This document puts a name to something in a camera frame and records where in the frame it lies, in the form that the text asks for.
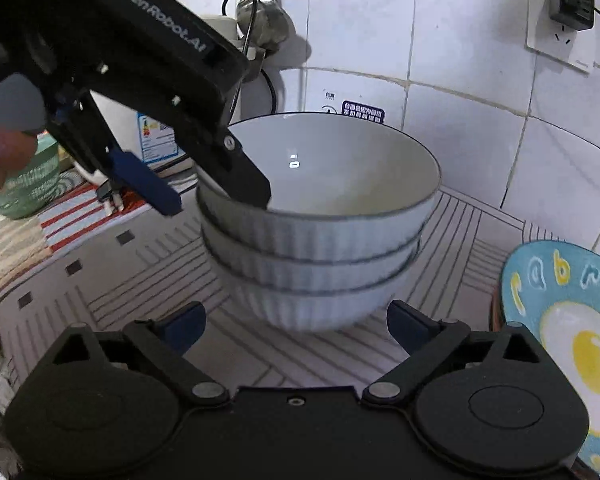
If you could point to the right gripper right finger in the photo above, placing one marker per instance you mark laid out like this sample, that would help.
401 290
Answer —
429 344

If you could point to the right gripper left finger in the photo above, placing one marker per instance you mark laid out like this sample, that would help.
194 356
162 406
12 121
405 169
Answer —
163 343

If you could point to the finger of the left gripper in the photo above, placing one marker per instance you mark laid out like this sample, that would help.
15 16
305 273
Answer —
127 170
222 161

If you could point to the white ribbed bowl back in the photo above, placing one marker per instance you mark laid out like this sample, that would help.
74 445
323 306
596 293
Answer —
286 273

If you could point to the white ribbed bowl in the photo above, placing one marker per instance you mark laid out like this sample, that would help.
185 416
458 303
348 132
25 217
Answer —
304 312
286 273

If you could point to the black-rimmed white bowl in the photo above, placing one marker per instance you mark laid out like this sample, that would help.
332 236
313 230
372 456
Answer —
343 189

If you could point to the teal fried egg plate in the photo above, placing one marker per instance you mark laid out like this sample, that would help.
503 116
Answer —
553 288

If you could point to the left hand pink nails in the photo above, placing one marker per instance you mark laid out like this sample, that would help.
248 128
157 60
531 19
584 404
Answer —
16 151

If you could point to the white rice cooker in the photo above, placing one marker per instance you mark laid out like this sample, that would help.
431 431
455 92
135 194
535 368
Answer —
151 141

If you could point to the striped table cloth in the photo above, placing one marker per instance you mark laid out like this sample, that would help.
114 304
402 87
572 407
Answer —
145 267

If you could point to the green plastic strainer basket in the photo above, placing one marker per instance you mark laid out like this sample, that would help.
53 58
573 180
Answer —
27 192

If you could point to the red striped towel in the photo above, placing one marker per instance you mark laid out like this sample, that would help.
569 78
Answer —
73 213

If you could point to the hanging steel ladle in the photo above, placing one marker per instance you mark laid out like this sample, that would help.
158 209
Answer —
260 29

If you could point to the black power adapter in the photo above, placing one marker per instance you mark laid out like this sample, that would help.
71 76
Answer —
576 14

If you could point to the wall sticker label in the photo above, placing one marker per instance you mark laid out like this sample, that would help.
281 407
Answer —
352 109

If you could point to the white wall socket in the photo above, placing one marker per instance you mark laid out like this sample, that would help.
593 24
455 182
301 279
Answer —
575 48

